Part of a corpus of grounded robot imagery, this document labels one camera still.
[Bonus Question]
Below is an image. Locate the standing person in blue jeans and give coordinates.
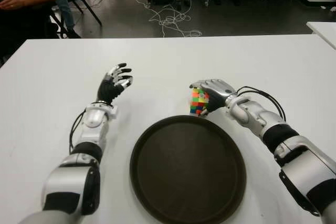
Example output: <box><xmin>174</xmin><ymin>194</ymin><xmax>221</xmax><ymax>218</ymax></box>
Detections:
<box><xmin>48</xmin><ymin>0</ymin><xmax>82</xmax><ymax>38</ymax></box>

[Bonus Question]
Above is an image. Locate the white side table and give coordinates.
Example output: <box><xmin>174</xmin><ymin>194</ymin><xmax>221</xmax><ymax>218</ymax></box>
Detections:
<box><xmin>306</xmin><ymin>21</ymin><xmax>336</xmax><ymax>51</ymax></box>

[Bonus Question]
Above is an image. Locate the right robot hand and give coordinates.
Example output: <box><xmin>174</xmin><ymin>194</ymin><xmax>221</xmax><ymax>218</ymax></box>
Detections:
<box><xmin>188</xmin><ymin>78</ymin><xmax>238</xmax><ymax>117</ymax></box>

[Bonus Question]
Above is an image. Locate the tangled white floor cable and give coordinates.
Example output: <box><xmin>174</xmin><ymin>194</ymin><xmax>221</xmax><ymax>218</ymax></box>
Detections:
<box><xmin>134</xmin><ymin>0</ymin><xmax>203</xmax><ymax>38</ymax></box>

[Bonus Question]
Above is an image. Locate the dark brown round plate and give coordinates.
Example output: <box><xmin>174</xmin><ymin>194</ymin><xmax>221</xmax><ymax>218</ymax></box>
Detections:
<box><xmin>129</xmin><ymin>115</ymin><xmax>247</xmax><ymax>224</ymax></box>

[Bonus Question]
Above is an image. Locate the seated person in black shirt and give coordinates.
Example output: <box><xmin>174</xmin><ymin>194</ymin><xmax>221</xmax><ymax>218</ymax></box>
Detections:
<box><xmin>0</xmin><ymin>0</ymin><xmax>58</xmax><ymax>62</ymax></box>

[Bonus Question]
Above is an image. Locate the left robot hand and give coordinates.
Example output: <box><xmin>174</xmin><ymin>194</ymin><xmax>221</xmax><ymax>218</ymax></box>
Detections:
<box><xmin>97</xmin><ymin>62</ymin><xmax>133</xmax><ymax>105</ymax></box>

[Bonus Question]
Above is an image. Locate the multicoloured Rubik's cube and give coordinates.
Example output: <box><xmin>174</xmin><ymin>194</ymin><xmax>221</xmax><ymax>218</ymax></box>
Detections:
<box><xmin>188</xmin><ymin>87</ymin><xmax>210</xmax><ymax>116</ymax></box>

